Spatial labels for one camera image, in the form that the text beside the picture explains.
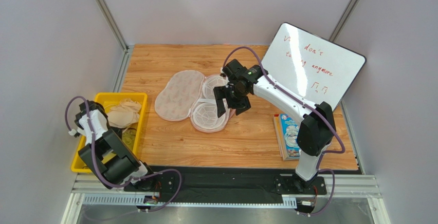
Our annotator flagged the blue illustrated book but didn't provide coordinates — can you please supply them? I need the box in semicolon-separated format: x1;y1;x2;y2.
273;114;301;161

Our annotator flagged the floral mesh laundry bag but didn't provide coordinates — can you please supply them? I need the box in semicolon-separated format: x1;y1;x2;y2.
154;70;235;133

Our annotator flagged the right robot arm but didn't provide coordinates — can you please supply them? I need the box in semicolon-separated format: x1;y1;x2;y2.
213;59;336;190

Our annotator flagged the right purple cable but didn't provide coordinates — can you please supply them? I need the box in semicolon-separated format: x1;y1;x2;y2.
222;46;346;217

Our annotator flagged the yellow bra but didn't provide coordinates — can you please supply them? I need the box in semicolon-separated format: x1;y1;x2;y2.
121;128;137;150

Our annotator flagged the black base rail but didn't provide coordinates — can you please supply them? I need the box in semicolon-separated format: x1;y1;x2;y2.
124;166;330;204

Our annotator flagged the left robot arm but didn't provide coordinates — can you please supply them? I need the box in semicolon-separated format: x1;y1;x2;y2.
70;100;153;190

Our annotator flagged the yellow plastic bin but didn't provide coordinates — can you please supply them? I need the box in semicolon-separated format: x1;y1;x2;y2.
70;92;148;173

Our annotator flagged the whiteboard with red writing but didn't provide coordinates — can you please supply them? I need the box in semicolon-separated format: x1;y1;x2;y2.
261;23;366;109

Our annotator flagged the beige bra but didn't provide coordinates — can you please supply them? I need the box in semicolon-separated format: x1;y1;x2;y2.
107;98;142;128

